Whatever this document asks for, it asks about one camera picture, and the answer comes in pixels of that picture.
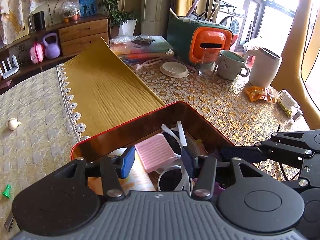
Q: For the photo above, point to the red tin box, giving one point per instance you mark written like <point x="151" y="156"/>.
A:
<point x="112" y="135"/>

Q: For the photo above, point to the yellow patterned card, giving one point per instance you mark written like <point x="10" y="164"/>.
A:
<point x="138" y="180"/>

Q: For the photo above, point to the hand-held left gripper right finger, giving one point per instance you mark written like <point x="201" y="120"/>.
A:
<point x="187" y="160"/>

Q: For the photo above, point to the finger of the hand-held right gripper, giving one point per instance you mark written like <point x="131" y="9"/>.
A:
<point x="240" y="153"/>

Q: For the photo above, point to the green and orange storage box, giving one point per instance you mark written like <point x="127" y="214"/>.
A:
<point x="180" y="35"/>

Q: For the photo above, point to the small purple object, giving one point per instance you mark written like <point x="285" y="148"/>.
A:
<point x="220" y="187"/>

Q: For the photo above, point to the white round lid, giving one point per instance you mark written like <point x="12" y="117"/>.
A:
<point x="174" y="69"/>

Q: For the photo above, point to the green chess pawn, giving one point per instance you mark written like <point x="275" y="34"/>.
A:
<point x="7" y="192"/>

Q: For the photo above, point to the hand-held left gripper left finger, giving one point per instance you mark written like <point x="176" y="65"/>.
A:
<point x="127" y="162"/>

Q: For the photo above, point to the purple kettlebell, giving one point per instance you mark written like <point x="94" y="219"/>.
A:
<point x="51" y="47"/>

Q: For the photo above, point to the white rolled tube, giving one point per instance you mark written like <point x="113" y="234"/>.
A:
<point x="192" y="7"/>

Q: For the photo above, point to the clear plastic bag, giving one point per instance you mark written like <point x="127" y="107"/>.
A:
<point x="68" y="8"/>

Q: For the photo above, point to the pale green mug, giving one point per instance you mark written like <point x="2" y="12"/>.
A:
<point x="230" y="66"/>

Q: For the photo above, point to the pink plastic spoon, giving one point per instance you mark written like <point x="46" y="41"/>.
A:
<point x="147" y="63"/>

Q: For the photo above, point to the tall green potted plant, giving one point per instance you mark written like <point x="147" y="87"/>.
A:
<point x="110" y="2"/>

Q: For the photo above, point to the pink toy case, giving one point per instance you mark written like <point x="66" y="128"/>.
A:
<point x="37" y="53"/>

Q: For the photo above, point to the small clear bag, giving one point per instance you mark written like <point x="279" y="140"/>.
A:
<point x="120" y="39"/>

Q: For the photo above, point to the white plant pot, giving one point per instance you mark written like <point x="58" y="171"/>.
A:
<point x="127" y="27"/>

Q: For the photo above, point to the beige quilted lace-edged cloth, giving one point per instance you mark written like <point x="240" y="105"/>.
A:
<point x="37" y="130"/>

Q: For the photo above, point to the small dark bag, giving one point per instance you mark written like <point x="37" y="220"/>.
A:
<point x="143" y="40"/>

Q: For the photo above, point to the white kettle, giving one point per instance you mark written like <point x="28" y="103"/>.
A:
<point x="265" y="67"/>

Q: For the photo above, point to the white stick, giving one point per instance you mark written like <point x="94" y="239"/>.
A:
<point x="174" y="13"/>

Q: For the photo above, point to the white router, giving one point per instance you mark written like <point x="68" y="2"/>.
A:
<point x="10" y="70"/>

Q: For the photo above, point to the short paint brush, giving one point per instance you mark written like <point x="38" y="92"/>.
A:
<point x="214" y="11"/>

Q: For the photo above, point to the stack of books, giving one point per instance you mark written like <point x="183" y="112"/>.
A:
<point x="150" y="50"/>

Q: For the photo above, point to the white garlic bulb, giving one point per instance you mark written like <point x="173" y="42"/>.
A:
<point x="13" y="124"/>

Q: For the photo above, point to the floral hanging cloth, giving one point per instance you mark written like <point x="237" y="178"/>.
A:
<point x="25" y="0"/>

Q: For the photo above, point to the white sunglasses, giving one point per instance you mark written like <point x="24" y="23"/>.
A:
<point x="170" y="180"/>

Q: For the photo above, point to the clear drinking glass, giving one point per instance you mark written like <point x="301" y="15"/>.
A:
<point x="207" y="66"/>

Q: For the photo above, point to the yellow cloth mat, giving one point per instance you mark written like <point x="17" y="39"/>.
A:
<point x="105" y="87"/>

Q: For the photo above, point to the long paint brush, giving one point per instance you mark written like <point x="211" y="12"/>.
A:
<point x="209" y="2"/>

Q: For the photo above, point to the metal clip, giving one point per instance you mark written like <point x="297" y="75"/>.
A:
<point x="9" y="222"/>

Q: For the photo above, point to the wooden sideboard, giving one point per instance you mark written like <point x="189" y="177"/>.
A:
<point x="82" y="35"/>

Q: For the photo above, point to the black speaker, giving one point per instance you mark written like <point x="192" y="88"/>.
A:
<point x="39" y="20"/>

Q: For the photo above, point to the orange snack wrapper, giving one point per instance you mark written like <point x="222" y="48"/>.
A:
<point x="258" y="93"/>

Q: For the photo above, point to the glass jar of beads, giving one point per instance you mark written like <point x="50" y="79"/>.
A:
<point x="288" y="103"/>

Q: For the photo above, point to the washing machine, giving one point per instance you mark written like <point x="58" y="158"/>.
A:
<point x="232" y="17"/>

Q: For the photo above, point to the pink ribbed case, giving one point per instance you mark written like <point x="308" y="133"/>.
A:
<point x="155" y="152"/>

